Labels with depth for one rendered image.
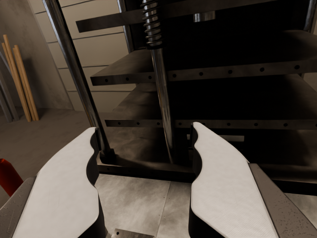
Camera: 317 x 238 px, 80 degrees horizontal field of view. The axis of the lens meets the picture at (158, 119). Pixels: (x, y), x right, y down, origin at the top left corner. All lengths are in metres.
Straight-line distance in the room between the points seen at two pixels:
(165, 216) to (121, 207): 0.20
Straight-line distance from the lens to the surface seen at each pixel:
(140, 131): 1.40
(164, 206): 0.90
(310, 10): 1.51
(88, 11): 3.31
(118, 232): 0.80
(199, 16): 1.07
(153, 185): 0.97
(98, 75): 1.02
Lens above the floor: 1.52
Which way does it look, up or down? 29 degrees down
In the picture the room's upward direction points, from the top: 10 degrees counter-clockwise
